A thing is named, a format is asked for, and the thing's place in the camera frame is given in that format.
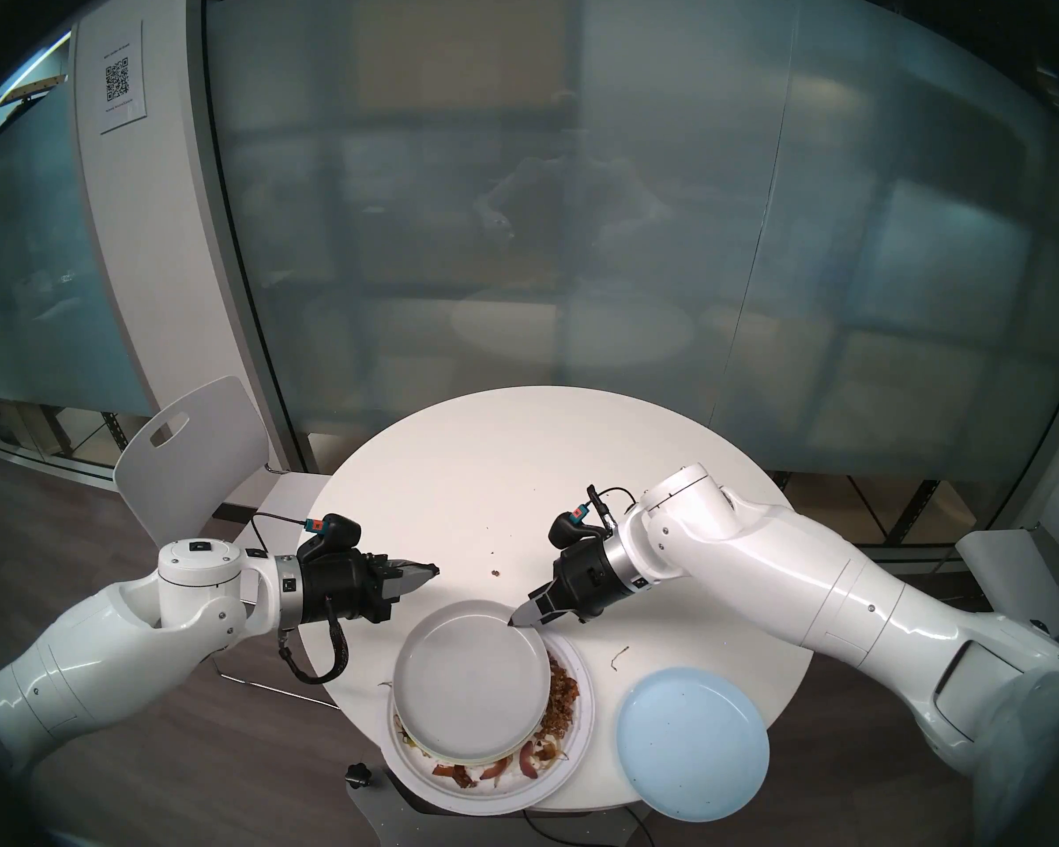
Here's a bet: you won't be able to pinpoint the light blue plastic plate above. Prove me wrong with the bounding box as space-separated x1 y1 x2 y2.
615 667 770 822

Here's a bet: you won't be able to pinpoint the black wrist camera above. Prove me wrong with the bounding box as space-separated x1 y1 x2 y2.
549 508 610 551
298 514 363 556

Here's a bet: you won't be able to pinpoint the thin black camera cable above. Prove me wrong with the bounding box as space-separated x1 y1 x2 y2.
247 511 315 556
582 483 642 534

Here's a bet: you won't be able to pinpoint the black floor cable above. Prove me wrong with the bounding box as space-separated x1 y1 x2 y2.
521 806 656 847

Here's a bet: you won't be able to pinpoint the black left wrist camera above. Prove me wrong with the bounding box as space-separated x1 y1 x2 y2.
298 514 363 556

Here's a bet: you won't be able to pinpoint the metal storage rack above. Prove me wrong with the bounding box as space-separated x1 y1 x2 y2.
777 470 1020 555
0 394 155 489

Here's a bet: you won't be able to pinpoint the white plastic chair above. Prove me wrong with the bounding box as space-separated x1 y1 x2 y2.
113 376 341 709
955 523 1059 654

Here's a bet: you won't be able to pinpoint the QR code paper sign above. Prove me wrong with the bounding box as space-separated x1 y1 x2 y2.
97 20 148 136

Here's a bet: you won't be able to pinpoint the linear ceiling light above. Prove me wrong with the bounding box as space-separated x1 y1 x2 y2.
0 34 73 139

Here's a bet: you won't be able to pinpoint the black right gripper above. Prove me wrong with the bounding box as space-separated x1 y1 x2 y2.
509 539 629 631

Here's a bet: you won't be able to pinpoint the grey plastic plate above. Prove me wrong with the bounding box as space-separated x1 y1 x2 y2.
393 600 552 756

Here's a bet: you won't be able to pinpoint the brown food leftovers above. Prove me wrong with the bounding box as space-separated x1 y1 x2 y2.
393 651 583 789

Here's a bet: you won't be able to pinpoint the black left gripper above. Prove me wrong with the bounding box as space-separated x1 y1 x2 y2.
296 545 443 630

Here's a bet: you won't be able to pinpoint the thick black looped cable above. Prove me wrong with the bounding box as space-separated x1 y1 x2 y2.
278 620 351 686

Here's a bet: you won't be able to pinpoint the large white paper plate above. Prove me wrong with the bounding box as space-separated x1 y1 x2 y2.
384 629 597 811

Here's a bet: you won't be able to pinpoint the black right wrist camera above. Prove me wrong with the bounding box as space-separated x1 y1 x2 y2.
549 508 610 551

